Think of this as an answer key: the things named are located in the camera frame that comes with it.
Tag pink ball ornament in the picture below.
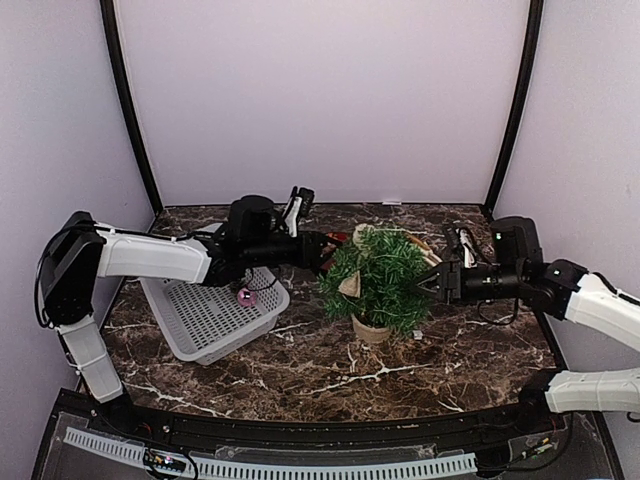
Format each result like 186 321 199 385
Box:
237 288 257 307

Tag white cable duct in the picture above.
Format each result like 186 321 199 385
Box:
63 427 478 479

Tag red floral plate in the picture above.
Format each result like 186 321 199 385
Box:
320 232 350 272

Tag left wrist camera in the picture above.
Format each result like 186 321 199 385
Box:
282 186 315 238

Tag small seashell ornament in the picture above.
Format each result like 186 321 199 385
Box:
338 271 361 298

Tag knit doll ornament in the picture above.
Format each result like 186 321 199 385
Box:
406 233 442 267

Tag white plastic basket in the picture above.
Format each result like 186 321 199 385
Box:
141 237 290 365

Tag beige fluffy ornament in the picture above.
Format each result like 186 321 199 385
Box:
351 223 374 250

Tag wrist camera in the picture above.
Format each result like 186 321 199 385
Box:
282 186 315 238
443 224 481 268

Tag black front rail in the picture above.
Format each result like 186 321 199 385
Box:
84 404 570 453

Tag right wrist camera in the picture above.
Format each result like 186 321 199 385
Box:
443 224 481 268

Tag small potted christmas tree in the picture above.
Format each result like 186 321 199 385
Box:
319 225 432 344

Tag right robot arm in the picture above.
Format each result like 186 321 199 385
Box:
412 216 639 434

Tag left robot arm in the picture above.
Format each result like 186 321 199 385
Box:
33 188 340 436

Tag right black frame post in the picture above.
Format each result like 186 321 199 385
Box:
483 0 544 217

